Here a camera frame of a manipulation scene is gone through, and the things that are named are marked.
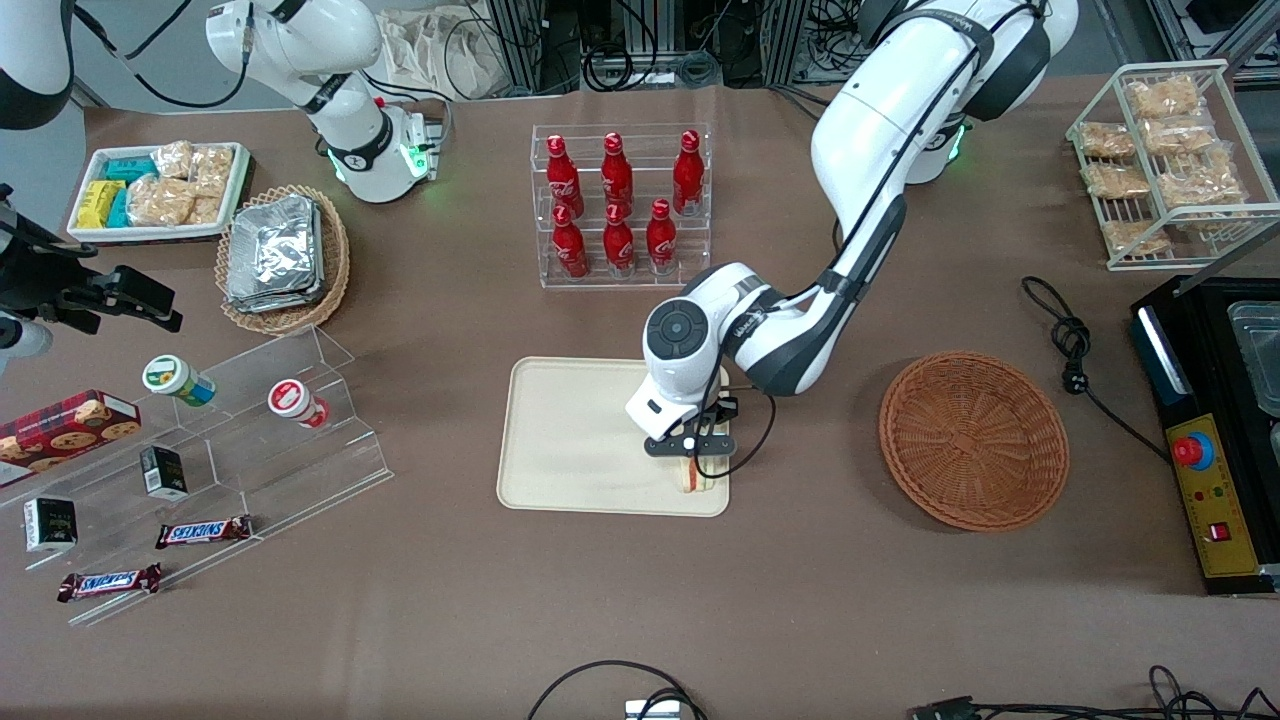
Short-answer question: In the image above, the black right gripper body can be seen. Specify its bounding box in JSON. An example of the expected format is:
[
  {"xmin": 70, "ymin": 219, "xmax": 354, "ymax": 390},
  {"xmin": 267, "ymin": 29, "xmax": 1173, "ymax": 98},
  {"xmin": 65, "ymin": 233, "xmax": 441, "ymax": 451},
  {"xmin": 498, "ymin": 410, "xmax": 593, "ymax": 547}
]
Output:
[{"xmin": 0, "ymin": 185, "xmax": 120, "ymax": 336}]

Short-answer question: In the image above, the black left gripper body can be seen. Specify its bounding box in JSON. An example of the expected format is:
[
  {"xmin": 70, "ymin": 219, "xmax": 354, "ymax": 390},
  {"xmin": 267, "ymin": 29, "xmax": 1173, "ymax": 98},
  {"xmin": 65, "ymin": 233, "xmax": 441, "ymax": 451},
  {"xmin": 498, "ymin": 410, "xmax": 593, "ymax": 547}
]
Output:
[{"xmin": 644, "ymin": 397, "xmax": 741, "ymax": 460}]

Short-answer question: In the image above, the white rectangular snack tray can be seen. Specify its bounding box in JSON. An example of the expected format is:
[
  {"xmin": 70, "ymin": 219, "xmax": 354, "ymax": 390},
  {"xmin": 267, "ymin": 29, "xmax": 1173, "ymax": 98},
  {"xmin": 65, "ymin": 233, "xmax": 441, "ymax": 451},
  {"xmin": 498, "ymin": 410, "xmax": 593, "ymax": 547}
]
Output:
[{"xmin": 67, "ymin": 142, "xmax": 251, "ymax": 245}]

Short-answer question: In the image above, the beige plastic tray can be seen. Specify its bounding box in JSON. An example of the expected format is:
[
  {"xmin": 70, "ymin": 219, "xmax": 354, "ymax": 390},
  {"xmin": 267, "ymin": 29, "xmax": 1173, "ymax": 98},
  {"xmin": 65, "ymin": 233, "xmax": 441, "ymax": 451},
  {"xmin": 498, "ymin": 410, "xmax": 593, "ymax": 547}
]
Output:
[{"xmin": 496, "ymin": 357, "xmax": 732, "ymax": 518}]

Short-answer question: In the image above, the oval wicker basket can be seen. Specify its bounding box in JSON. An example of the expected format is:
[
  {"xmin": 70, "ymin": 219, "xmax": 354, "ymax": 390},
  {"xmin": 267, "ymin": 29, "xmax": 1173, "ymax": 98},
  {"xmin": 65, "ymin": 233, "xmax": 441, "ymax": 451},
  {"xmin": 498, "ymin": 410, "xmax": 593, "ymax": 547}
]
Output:
[{"xmin": 215, "ymin": 184, "xmax": 352, "ymax": 336}]

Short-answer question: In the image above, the round brown wicker basket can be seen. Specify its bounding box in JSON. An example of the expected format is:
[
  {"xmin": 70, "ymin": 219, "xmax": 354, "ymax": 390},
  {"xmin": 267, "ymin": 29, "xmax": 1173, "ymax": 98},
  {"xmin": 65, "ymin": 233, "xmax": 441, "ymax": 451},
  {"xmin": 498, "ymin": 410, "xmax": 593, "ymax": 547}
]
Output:
[{"xmin": 879, "ymin": 350, "xmax": 1071, "ymax": 533}]

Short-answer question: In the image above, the green lid yogurt cup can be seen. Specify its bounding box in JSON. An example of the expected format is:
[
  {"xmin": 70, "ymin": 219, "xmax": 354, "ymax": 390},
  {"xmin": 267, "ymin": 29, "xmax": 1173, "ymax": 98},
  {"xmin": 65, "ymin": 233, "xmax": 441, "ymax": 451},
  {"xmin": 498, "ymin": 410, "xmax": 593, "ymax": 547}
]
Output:
[{"xmin": 141, "ymin": 354, "xmax": 217, "ymax": 407}]

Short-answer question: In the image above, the yellow snack packet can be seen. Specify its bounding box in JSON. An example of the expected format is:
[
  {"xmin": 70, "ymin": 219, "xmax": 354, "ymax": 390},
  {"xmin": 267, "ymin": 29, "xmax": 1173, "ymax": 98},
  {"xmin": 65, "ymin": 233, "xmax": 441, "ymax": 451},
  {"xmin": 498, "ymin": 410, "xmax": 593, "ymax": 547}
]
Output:
[{"xmin": 77, "ymin": 180, "xmax": 127, "ymax": 230}]

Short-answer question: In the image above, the silver foil pack stack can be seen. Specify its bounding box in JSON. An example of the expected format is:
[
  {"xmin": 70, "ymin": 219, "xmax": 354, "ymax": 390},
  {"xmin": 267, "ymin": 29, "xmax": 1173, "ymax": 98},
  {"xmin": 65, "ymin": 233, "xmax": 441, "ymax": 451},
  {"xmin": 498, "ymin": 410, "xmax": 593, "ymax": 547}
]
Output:
[{"xmin": 225, "ymin": 194, "xmax": 326, "ymax": 315}]

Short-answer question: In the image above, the red tartan cookie box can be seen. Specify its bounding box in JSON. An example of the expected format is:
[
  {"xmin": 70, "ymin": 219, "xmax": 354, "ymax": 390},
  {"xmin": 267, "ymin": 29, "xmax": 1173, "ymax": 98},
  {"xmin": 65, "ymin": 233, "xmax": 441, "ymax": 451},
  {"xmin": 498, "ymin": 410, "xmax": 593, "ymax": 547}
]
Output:
[{"xmin": 0, "ymin": 389, "xmax": 143, "ymax": 490}]

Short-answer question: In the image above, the small black box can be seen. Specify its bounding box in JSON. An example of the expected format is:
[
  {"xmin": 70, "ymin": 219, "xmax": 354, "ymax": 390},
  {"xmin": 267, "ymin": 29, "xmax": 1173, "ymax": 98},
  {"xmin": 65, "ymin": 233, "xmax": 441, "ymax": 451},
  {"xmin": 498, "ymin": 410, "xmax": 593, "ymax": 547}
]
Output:
[
  {"xmin": 139, "ymin": 445, "xmax": 190, "ymax": 502},
  {"xmin": 23, "ymin": 497, "xmax": 79, "ymax": 554}
]

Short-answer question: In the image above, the red lid yogurt cup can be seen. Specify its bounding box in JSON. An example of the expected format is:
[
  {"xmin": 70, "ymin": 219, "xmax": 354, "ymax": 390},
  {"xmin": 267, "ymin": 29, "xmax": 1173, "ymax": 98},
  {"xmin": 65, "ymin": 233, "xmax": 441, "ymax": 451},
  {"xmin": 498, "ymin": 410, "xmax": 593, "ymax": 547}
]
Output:
[{"xmin": 267, "ymin": 378, "xmax": 332, "ymax": 430}]

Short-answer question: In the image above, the clear acrylic step shelf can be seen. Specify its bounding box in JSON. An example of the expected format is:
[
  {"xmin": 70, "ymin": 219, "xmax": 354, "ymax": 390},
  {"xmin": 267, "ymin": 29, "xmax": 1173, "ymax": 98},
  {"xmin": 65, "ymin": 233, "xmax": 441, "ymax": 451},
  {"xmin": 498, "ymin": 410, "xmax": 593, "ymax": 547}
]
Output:
[{"xmin": 0, "ymin": 325, "xmax": 395, "ymax": 628}]

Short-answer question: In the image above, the red cola bottle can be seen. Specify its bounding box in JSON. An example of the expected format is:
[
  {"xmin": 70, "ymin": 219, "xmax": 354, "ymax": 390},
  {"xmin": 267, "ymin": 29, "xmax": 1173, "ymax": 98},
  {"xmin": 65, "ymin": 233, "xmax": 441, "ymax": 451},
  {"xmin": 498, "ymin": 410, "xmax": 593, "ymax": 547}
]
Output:
[
  {"xmin": 552, "ymin": 205, "xmax": 590, "ymax": 280},
  {"xmin": 546, "ymin": 135, "xmax": 585, "ymax": 220},
  {"xmin": 672, "ymin": 130, "xmax": 705, "ymax": 217},
  {"xmin": 601, "ymin": 132, "xmax": 634, "ymax": 216},
  {"xmin": 646, "ymin": 199, "xmax": 679, "ymax": 276},
  {"xmin": 603, "ymin": 203, "xmax": 636, "ymax": 278}
]

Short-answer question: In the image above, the snickers chocolate bar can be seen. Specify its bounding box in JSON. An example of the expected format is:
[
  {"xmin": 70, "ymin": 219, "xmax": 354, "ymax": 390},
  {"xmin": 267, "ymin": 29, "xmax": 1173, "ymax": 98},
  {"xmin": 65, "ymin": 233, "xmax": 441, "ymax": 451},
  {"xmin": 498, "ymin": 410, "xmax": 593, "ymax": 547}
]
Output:
[
  {"xmin": 154, "ymin": 515, "xmax": 254, "ymax": 550},
  {"xmin": 56, "ymin": 563, "xmax": 164, "ymax": 604}
]

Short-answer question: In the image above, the clear acrylic bottle rack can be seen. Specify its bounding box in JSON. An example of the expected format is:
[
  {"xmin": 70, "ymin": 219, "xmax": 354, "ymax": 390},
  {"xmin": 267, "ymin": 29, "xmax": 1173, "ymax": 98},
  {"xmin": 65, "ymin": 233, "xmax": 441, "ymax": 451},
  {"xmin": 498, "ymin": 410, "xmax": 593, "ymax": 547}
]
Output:
[{"xmin": 531, "ymin": 124, "xmax": 712, "ymax": 291}]

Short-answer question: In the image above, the white cloth bag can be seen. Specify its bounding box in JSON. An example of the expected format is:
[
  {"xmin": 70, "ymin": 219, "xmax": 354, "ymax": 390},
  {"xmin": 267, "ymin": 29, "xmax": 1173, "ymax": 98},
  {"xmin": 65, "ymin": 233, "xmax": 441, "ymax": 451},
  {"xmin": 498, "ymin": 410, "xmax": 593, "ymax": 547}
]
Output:
[{"xmin": 378, "ymin": 6, "xmax": 503, "ymax": 102}]

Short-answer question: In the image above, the black appliance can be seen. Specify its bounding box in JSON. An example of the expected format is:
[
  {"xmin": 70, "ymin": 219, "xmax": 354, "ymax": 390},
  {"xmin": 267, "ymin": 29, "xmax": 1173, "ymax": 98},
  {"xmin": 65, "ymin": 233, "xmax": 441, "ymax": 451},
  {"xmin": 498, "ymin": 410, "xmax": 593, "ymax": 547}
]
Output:
[{"xmin": 1130, "ymin": 274, "xmax": 1280, "ymax": 598}]

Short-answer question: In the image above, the yellow emergency stop box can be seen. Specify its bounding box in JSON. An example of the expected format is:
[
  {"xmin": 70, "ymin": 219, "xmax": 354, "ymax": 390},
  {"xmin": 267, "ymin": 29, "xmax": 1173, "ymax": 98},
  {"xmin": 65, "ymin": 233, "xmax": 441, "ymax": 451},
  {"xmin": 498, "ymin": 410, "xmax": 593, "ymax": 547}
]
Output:
[{"xmin": 1164, "ymin": 414, "xmax": 1263, "ymax": 580}]

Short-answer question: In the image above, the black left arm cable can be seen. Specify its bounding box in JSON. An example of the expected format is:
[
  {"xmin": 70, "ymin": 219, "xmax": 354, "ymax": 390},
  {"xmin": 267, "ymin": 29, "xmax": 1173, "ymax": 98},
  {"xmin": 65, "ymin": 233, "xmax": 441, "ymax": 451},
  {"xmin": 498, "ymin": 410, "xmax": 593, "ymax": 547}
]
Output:
[{"xmin": 720, "ymin": 0, "xmax": 1046, "ymax": 479}]

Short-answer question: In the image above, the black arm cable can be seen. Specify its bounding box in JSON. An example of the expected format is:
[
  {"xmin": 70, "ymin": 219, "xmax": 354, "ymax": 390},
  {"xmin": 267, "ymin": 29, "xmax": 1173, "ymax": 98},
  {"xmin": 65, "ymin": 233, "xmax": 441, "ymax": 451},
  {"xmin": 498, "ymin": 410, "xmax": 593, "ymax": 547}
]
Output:
[
  {"xmin": 720, "ymin": 0, "xmax": 1046, "ymax": 479},
  {"xmin": 62, "ymin": 0, "xmax": 256, "ymax": 110}
]

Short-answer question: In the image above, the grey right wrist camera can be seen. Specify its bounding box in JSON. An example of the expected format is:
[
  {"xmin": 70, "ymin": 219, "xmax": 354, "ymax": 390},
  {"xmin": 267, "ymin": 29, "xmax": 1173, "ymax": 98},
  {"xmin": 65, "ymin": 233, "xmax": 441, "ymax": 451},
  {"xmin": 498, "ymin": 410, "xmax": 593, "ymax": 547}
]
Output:
[{"xmin": 0, "ymin": 312, "xmax": 54, "ymax": 377}]

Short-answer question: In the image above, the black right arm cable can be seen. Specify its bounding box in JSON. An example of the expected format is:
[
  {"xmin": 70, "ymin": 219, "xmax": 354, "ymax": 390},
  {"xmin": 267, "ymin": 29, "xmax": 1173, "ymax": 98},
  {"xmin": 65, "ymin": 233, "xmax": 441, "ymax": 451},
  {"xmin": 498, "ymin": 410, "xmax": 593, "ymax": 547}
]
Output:
[{"xmin": 62, "ymin": 0, "xmax": 256, "ymax": 110}]

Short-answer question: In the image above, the black looped cable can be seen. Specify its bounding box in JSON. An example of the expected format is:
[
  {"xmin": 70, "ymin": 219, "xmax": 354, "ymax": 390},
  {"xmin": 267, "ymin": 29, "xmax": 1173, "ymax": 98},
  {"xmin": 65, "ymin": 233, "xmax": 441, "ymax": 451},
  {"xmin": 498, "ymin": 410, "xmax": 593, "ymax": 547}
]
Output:
[{"xmin": 527, "ymin": 659, "xmax": 709, "ymax": 720}]

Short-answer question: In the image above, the black cable with connector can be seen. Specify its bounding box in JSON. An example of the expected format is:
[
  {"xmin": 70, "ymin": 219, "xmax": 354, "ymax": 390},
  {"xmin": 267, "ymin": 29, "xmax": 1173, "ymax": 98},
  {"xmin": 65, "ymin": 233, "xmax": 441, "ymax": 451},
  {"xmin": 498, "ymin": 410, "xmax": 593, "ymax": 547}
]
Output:
[{"xmin": 908, "ymin": 664, "xmax": 1280, "ymax": 720}]

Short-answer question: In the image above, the black power cable with plug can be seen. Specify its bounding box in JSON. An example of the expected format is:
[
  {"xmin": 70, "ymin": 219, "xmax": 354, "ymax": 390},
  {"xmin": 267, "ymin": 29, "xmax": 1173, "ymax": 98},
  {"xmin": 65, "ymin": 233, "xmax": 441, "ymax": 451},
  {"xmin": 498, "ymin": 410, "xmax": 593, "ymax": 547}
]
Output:
[{"xmin": 1020, "ymin": 275, "xmax": 1173, "ymax": 463}]

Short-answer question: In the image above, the aluminium frame rack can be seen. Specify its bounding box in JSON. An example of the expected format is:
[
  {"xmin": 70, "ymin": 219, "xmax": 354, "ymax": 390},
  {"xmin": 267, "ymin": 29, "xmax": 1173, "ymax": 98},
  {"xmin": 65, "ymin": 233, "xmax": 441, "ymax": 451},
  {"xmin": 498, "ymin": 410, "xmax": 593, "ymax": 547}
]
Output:
[{"xmin": 484, "ymin": 0, "xmax": 813, "ymax": 93}]

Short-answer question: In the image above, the white wire rack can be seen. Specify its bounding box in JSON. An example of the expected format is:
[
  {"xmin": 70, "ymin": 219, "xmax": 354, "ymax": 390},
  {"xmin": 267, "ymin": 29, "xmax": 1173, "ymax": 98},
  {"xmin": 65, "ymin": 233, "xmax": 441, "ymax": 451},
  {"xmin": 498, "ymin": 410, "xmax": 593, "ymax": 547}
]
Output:
[{"xmin": 1064, "ymin": 59, "xmax": 1280, "ymax": 273}]

